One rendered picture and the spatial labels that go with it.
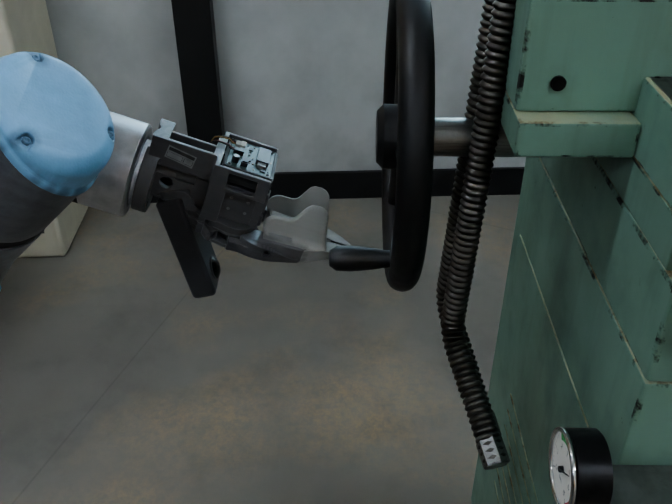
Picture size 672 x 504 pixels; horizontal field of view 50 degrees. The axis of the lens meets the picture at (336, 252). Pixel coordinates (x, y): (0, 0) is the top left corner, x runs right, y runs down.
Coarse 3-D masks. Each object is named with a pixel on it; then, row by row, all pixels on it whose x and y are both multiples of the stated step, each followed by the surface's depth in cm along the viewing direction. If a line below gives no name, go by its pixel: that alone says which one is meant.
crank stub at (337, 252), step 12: (336, 252) 68; (348, 252) 68; (360, 252) 68; (372, 252) 68; (384, 252) 68; (336, 264) 68; (348, 264) 68; (360, 264) 68; (372, 264) 68; (384, 264) 68
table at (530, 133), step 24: (504, 96) 61; (648, 96) 55; (504, 120) 61; (528, 120) 56; (552, 120) 56; (576, 120) 56; (600, 120) 56; (624, 120) 56; (648, 120) 55; (528, 144) 57; (552, 144) 57; (576, 144) 57; (600, 144) 57; (624, 144) 57; (648, 144) 55; (648, 168) 55
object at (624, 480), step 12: (624, 468) 59; (636, 468) 59; (648, 468) 59; (660, 468) 59; (624, 480) 58; (636, 480) 58; (648, 480) 58; (660, 480) 58; (624, 492) 57; (636, 492) 57; (648, 492) 57; (660, 492) 57
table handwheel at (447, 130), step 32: (416, 0) 56; (416, 32) 55; (416, 64) 54; (384, 96) 79; (416, 96) 53; (384, 128) 65; (416, 128) 53; (448, 128) 66; (384, 160) 66; (416, 160) 54; (384, 192) 79; (416, 192) 55; (384, 224) 77; (416, 224) 56; (416, 256) 59
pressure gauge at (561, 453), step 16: (560, 432) 55; (576, 432) 54; (592, 432) 54; (560, 448) 55; (576, 448) 52; (592, 448) 52; (608, 448) 52; (560, 464) 55; (576, 464) 52; (592, 464) 52; (608, 464) 52; (560, 480) 55; (576, 480) 51; (592, 480) 51; (608, 480) 51; (560, 496) 55; (576, 496) 52; (592, 496) 52; (608, 496) 52
